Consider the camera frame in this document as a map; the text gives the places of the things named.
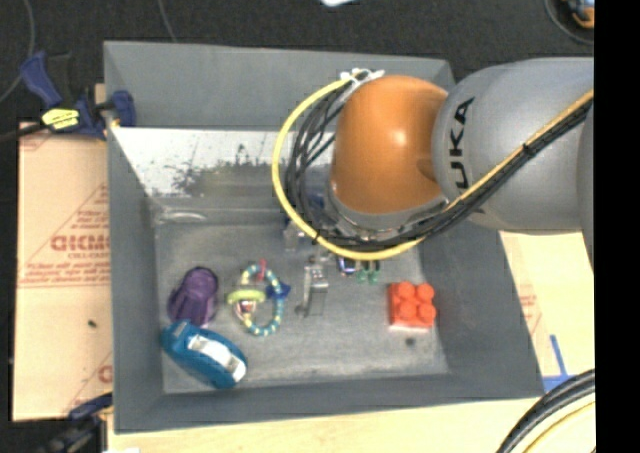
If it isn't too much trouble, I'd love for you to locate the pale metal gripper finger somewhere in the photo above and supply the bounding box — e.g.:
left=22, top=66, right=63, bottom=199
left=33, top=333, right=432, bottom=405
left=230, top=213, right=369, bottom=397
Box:
left=308, top=264, right=330, bottom=318
left=294, top=264, right=311, bottom=319

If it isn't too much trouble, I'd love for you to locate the grey metal bin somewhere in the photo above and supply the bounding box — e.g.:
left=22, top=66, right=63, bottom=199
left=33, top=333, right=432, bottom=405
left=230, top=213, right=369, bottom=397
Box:
left=102, top=40, right=546, bottom=433

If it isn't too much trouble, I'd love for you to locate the orange toy building brick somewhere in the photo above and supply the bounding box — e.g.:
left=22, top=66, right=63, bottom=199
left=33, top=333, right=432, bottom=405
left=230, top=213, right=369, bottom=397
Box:
left=386, top=281, right=438, bottom=333

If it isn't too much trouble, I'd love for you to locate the purple plastic cup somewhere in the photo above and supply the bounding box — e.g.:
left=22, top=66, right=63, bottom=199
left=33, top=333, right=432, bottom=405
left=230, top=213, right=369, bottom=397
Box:
left=166, top=266, right=221, bottom=329

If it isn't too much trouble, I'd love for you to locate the blue tape dispenser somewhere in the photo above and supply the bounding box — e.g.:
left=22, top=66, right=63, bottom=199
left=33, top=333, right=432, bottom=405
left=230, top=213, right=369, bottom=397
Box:
left=159, top=319, right=249, bottom=390

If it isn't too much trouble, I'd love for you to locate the brown cardboard board, red print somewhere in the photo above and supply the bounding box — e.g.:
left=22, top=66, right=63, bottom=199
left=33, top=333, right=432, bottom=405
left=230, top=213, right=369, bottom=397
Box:
left=10, top=120, right=595, bottom=423

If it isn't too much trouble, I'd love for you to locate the colourful ring rattle toy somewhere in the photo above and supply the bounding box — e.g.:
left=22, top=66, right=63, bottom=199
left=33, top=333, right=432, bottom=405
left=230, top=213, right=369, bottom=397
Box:
left=225, top=259, right=293, bottom=340

